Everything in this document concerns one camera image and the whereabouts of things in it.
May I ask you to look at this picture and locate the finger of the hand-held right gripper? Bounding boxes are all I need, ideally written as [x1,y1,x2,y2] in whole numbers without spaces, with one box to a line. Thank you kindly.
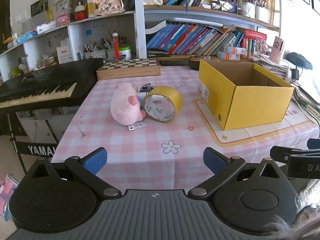
[307,138,320,150]
[270,146,320,165]

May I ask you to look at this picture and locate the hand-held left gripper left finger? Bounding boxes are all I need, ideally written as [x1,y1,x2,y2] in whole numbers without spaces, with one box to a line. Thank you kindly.
[26,147,123,198]

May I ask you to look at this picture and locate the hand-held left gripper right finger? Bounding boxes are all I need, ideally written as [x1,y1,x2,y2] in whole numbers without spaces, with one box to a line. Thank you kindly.
[187,147,285,198]

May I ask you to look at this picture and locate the yellow cardboard box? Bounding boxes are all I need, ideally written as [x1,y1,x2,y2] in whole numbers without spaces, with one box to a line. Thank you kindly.
[198,59,295,131]

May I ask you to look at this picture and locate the pink pig plush toy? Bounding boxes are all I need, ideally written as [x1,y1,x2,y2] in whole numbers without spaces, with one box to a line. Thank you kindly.
[110,82,147,131]

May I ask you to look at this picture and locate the yellow tape roll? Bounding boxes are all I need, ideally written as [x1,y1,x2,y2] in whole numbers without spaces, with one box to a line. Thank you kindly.
[142,85,183,123]

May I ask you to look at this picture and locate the person's right forearm furry sleeve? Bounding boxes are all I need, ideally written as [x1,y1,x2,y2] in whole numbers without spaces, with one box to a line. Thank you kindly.
[262,177,320,240]

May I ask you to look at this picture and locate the pink checkered cloth desktop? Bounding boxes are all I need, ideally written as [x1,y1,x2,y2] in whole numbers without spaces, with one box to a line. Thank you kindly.
[51,65,320,198]

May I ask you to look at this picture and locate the cream desk mat orange border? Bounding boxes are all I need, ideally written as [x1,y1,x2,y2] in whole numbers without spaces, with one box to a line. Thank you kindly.
[192,97,319,150]

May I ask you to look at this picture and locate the green cover book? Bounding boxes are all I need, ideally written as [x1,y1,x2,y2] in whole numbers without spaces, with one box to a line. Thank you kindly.
[296,97,320,120]

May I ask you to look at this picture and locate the black keyboard stand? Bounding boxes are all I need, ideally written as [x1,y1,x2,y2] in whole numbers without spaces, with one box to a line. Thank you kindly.
[6,106,67,173]

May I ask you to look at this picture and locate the dark cap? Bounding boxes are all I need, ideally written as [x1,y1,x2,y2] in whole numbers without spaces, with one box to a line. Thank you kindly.
[286,52,313,70]

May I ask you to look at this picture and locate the stack of papers and books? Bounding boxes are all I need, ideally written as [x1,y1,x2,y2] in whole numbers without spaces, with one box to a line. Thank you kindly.
[250,50,320,120]

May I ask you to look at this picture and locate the pink patterned can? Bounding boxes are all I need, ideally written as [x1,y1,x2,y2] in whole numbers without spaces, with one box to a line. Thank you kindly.
[0,174,20,222]

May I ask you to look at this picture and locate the wooden chess board box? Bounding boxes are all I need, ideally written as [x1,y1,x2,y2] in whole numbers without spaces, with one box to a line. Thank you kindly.
[96,58,161,80]

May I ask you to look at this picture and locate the black electronic keyboard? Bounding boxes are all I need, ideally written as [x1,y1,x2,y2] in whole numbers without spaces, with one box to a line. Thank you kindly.
[0,58,104,115]

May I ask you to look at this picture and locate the black box metal knobs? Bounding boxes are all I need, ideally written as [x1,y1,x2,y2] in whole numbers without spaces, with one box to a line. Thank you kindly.
[189,55,202,71]

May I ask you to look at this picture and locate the pink cylindrical desk device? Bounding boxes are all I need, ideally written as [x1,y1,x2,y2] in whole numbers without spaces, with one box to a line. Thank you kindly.
[271,35,285,62]

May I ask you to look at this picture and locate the pen holder with brushes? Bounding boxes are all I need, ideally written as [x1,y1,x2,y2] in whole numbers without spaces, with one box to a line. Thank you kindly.
[84,39,108,60]

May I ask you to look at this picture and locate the white box red label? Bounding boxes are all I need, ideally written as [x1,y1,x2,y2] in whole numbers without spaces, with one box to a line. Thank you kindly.
[56,45,74,64]

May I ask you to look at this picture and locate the white jar green lid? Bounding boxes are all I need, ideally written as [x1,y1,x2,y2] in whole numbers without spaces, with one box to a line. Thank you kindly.
[118,45,132,60]

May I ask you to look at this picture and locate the red glue bottle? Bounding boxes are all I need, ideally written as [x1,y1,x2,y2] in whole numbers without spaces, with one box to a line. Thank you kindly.
[113,32,121,60]

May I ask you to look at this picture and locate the white side cabinet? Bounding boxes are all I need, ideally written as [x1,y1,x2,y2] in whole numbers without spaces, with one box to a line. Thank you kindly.
[0,11,137,85]

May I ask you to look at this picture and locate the row of blue red books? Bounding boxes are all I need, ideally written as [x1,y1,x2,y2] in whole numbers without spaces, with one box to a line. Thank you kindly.
[146,22,267,57]

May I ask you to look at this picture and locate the white wooden bookshelf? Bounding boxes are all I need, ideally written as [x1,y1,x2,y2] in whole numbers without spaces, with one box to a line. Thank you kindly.
[134,0,282,60]

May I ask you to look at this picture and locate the white pen holder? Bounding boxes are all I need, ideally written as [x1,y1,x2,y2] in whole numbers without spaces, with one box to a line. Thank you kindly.
[255,5,270,23]
[241,2,255,19]

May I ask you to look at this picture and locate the white wipes pack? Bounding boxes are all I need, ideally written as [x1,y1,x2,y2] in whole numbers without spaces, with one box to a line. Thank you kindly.
[37,21,57,34]

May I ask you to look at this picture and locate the blue wet wipes pack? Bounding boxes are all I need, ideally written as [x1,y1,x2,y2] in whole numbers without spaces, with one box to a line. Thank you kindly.
[16,31,38,43]

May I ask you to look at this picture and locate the pink small box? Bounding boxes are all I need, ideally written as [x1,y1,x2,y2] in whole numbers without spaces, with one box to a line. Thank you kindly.
[56,14,75,27]

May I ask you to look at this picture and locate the red white doll jar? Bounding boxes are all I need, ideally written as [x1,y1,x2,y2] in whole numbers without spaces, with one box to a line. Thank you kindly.
[74,2,88,22]

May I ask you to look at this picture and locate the black smartphone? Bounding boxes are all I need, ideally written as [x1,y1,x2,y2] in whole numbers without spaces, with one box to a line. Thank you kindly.
[211,0,238,13]

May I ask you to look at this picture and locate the small black frame board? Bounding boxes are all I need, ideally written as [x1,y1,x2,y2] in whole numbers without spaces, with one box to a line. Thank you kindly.
[30,0,48,17]

